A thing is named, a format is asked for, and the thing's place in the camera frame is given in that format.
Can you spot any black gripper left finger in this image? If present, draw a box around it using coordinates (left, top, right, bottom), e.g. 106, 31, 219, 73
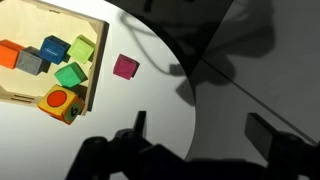
132, 110, 148, 138

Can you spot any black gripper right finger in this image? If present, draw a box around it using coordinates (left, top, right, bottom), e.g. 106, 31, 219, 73
244, 112, 280, 162

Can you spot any purple foam block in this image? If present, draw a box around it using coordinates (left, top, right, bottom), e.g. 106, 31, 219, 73
112, 53, 141, 81

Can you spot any yellow block with red circle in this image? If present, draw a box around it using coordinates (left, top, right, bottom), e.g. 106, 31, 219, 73
37, 83, 86, 126

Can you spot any lime green foam block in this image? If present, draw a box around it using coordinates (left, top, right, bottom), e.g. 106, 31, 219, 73
67, 34, 97, 65

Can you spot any blue foam block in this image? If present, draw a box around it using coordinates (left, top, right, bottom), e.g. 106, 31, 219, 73
39, 34, 72, 66

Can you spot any gray foam block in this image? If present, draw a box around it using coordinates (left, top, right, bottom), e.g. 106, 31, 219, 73
15, 45, 51, 76

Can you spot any orange foam block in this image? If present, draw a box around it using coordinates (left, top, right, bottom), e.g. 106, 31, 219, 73
0, 39, 26, 70

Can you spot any wooden tray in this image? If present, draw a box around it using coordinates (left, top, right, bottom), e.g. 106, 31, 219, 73
0, 0, 110, 116

